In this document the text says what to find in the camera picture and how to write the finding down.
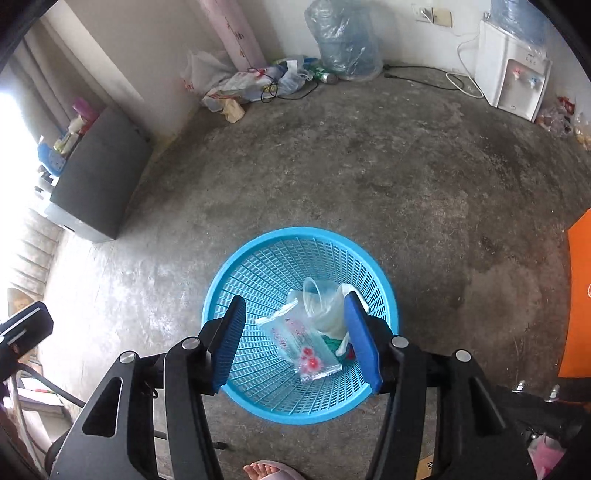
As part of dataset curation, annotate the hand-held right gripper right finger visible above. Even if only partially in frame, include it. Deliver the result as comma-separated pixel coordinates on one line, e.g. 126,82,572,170
342,291,532,480

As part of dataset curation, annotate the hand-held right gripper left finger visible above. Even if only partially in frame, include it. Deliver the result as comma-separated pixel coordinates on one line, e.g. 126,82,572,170
48,294,247,480

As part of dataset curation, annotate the thin white plastic bag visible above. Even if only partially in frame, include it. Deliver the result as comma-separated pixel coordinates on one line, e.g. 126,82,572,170
314,284,366,357

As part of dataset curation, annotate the clear packet with red sweets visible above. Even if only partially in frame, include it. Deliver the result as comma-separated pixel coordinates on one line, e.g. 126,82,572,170
256,299,343,383

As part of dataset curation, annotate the clear plastic cup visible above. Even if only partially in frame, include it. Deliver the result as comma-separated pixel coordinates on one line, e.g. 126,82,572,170
302,277,345,320

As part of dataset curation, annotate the blue plastic mesh basket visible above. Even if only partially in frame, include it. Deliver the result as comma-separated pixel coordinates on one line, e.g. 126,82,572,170
202,226,400,424

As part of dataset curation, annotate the person's bare foot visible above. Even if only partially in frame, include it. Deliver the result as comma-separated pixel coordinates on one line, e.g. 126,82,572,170
243,460,306,480

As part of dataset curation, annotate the grey cabinet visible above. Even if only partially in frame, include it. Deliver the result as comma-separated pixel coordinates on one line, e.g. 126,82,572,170
44,105,153,243

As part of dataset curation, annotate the blue bottle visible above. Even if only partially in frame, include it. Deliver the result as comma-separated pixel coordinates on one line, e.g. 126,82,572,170
37,142,68,177

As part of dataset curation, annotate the orange board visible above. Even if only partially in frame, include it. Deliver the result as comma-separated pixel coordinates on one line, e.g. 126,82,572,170
558,215,591,378

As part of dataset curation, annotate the pink container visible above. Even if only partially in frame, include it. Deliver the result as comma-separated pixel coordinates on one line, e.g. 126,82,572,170
71,97,100,123

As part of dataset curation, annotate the beige curtain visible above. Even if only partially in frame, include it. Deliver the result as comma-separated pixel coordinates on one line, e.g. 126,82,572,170
0,28,95,139

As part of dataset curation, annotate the pile of plastic litter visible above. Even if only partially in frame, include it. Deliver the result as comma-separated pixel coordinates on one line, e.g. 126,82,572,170
202,55,340,123

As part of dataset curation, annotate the white shopping bag red print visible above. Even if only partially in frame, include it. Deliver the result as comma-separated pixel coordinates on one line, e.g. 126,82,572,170
180,50,237,99

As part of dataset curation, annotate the large empty water jug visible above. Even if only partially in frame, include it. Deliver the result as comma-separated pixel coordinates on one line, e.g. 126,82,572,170
305,0,384,82

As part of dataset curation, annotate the pile of snack packets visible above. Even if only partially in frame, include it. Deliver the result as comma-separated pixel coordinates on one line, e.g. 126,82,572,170
537,96,591,151

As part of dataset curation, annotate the white water dispenser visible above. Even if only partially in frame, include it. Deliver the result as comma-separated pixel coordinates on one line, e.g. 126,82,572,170
475,19,553,123

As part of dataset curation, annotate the pink paper roll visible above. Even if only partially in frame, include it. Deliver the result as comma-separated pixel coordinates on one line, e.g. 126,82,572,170
198,0,267,70

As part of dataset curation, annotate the blue dispenser water jug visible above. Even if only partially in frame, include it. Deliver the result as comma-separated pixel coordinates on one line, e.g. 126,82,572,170
490,0,550,45

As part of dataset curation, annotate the black power cable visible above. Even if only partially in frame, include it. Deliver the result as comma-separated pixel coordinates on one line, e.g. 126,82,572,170
383,64,483,100

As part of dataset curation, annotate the white cable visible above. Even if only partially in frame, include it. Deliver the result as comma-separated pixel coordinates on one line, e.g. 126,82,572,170
444,31,484,99

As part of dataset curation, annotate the wall socket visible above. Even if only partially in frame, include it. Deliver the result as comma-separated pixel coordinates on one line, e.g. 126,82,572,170
412,4,453,28

